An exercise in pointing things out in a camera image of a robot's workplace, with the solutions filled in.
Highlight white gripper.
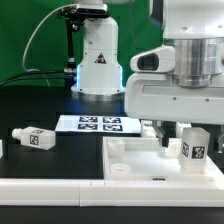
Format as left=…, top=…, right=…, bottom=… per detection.
left=124, top=73, right=224, bottom=153

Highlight white square tabletop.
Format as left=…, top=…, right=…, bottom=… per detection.
left=102, top=137, right=218, bottom=182

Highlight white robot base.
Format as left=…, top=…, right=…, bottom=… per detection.
left=70, top=0, right=128, bottom=102

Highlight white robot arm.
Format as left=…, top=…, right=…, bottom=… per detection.
left=124, top=0, right=224, bottom=152

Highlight white marker sheet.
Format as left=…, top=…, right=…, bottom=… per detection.
left=55, top=115, right=141, bottom=133

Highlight white L-shaped fence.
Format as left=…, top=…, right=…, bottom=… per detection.
left=0, top=148, right=224, bottom=207

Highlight white part left edge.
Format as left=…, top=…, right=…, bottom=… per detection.
left=0, top=140, right=3, bottom=159

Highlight black cables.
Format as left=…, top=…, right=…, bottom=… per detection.
left=0, top=69, right=74, bottom=90

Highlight black camera on stand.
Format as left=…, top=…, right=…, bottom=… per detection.
left=57, top=3, right=110, bottom=75

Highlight grey camera cable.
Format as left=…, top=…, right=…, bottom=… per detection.
left=21, top=4, right=73, bottom=87

